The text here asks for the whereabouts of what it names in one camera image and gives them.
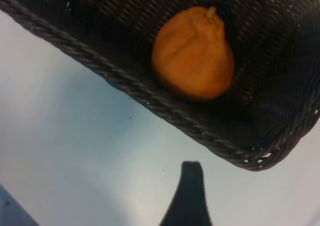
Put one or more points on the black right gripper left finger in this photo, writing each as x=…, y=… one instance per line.
x=180, y=206

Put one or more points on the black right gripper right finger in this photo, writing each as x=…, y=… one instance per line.
x=198, y=206

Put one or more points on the dark brown wicker basket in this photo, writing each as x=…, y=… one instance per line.
x=275, y=61

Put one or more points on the orange fruit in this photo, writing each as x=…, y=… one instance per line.
x=192, y=61

